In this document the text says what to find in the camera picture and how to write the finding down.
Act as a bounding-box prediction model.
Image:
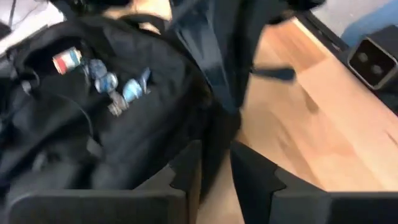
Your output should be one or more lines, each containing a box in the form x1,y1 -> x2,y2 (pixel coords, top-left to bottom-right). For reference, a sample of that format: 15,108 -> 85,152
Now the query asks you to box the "black table-level camera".
346,24 -> 398,91

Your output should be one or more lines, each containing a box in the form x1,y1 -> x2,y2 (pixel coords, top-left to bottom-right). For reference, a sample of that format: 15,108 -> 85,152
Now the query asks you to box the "black backpack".
0,0 -> 326,203

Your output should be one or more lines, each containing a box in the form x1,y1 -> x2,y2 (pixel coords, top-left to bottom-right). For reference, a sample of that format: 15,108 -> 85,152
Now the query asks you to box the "red white blue flag patch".
52,46 -> 83,75

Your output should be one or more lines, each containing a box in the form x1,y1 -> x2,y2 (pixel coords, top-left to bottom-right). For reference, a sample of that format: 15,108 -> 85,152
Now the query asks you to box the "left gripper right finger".
229,141 -> 398,224

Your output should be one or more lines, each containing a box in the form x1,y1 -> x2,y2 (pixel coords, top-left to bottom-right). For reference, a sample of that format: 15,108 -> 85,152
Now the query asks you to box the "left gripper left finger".
4,139 -> 203,224

